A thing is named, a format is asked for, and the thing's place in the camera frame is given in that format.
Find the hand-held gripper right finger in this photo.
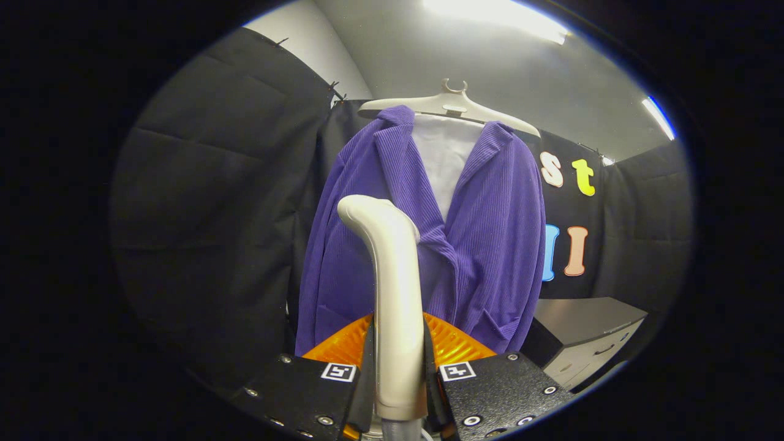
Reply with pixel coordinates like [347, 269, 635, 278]
[423, 312, 576, 440]

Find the white plastic clothes hanger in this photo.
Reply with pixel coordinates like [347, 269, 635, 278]
[358, 78, 541, 138]

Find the white ironing backing board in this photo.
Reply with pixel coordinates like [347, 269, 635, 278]
[412, 113, 486, 221]

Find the white garment steamer head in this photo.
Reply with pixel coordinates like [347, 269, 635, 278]
[337, 195, 429, 422]

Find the purple corduroy jacket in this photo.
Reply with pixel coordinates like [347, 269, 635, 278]
[295, 105, 547, 357]

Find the grey drawer cabinet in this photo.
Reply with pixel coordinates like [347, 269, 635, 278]
[521, 297, 649, 393]

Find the white garment steamer hose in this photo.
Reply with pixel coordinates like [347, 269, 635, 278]
[381, 418, 423, 441]

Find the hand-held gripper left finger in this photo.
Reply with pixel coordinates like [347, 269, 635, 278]
[230, 314, 375, 440]

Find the long ceiling light strip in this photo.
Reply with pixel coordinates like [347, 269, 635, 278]
[641, 97, 676, 141]

